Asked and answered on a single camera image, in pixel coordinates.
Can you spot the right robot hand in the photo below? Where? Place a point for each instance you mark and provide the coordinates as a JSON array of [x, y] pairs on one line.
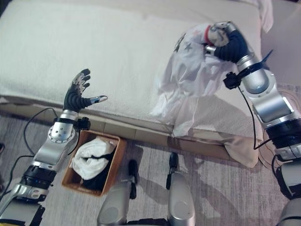
[[231, 46]]

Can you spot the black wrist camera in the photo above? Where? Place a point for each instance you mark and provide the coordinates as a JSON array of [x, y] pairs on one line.
[[231, 80], [83, 123]]

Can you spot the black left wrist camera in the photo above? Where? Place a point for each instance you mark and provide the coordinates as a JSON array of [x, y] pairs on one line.
[[83, 123]]

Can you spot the silver right robot leg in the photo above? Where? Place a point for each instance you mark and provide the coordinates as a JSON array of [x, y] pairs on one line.
[[179, 195]]

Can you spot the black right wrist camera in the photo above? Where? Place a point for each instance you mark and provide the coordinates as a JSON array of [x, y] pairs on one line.
[[231, 80]]

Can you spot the black garment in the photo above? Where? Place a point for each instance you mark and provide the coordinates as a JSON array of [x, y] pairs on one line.
[[100, 174]]

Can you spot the white hanging cloth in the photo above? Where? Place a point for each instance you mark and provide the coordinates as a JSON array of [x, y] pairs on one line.
[[264, 14]]

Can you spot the brown wicker basket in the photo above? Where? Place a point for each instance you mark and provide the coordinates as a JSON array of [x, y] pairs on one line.
[[92, 162]]

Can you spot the white bed mattress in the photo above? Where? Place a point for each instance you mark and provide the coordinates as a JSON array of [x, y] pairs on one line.
[[113, 58]]

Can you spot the white star print shirt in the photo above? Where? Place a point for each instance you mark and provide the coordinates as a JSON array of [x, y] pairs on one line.
[[188, 77]]

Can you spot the white folded garment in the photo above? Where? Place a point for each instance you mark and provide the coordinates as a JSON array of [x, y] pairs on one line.
[[92, 157]]

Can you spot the silver left robot leg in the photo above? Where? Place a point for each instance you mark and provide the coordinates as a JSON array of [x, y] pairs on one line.
[[123, 202]]

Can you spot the wooden bed frame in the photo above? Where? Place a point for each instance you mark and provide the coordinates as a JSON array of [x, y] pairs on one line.
[[131, 130]]

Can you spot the silver robot leg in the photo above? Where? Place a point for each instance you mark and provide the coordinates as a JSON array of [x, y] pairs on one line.
[[179, 195], [123, 202]]

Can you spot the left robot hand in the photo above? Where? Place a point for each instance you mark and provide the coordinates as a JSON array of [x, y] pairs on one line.
[[74, 96]]

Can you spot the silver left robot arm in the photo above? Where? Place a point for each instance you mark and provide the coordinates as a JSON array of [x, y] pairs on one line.
[[44, 155]]

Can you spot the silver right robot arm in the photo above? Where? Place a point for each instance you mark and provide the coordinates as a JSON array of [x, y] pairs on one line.
[[270, 101]]

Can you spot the patterned grey rug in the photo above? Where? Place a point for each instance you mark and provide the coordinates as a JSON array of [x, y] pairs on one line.
[[200, 188]]

